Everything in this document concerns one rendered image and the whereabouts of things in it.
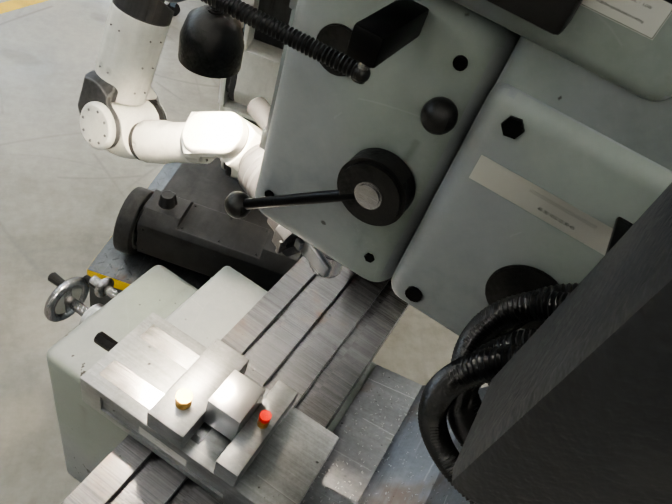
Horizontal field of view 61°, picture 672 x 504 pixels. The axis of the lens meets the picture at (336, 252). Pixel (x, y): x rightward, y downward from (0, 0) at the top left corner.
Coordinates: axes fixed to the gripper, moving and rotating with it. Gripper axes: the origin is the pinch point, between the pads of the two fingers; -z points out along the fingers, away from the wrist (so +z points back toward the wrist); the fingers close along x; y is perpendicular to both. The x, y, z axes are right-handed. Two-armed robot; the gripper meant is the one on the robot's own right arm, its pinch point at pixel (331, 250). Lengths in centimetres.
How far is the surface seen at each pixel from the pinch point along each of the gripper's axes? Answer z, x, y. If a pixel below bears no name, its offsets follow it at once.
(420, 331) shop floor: 23, 106, 124
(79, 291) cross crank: 49, -18, 60
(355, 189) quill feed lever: -8.2, -10.7, -22.2
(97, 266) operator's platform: 73, -5, 84
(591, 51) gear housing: -17.7, -5.4, -41.6
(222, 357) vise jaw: 0.5, -13.7, 18.4
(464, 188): -15.4, -6.4, -27.5
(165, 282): 37, -3, 50
